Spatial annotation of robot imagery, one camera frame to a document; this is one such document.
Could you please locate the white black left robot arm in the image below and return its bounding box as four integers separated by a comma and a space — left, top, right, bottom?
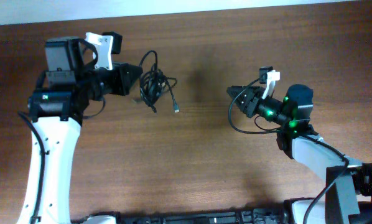
17, 32, 142, 223

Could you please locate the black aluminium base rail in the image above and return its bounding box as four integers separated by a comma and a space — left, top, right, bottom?
70, 198, 299, 224

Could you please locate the black right camera cable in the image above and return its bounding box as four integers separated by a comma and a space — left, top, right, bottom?
228, 77, 350, 224

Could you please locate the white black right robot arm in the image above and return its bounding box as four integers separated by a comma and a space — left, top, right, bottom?
226, 84, 372, 223

